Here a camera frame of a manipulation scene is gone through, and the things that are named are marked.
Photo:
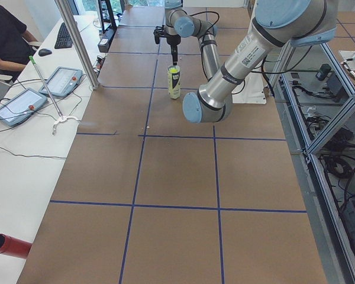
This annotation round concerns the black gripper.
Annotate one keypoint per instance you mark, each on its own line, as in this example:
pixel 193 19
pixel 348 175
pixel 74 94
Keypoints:
pixel 173 41

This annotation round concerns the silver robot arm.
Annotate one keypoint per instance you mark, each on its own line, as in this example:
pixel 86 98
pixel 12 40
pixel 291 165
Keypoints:
pixel 302 23

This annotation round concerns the clear tennis ball can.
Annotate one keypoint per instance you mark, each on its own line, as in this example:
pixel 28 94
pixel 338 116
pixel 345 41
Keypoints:
pixel 173 80

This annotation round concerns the black keyboard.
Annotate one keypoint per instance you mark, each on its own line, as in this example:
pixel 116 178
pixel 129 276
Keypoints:
pixel 63 40

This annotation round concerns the far teach pendant tablet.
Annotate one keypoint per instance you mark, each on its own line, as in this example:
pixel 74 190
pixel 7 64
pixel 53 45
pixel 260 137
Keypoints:
pixel 63 81

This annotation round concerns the teach pendant tablet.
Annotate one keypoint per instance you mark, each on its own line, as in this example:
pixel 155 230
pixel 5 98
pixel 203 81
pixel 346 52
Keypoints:
pixel 63 81
pixel 21 107

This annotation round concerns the black computer mouse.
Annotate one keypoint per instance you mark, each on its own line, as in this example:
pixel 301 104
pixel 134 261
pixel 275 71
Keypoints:
pixel 44 52

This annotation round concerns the reach grabber stick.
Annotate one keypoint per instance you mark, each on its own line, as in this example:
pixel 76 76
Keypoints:
pixel 62 118

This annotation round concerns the person in black shirt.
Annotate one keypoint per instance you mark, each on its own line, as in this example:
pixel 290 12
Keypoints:
pixel 14 44

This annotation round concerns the near teach pendant tablet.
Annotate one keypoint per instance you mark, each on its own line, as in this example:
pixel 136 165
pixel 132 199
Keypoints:
pixel 21 107

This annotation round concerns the red cylinder tube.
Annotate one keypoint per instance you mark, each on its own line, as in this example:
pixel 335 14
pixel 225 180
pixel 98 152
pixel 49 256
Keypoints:
pixel 14 247

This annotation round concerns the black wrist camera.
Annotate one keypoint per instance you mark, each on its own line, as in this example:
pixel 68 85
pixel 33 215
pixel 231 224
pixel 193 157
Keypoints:
pixel 159 32

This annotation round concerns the aluminium frame post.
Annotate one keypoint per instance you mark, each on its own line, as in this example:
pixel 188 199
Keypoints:
pixel 72 27

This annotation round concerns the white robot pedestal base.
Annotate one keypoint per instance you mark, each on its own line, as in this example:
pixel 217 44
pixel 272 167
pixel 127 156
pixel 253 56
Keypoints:
pixel 251 91

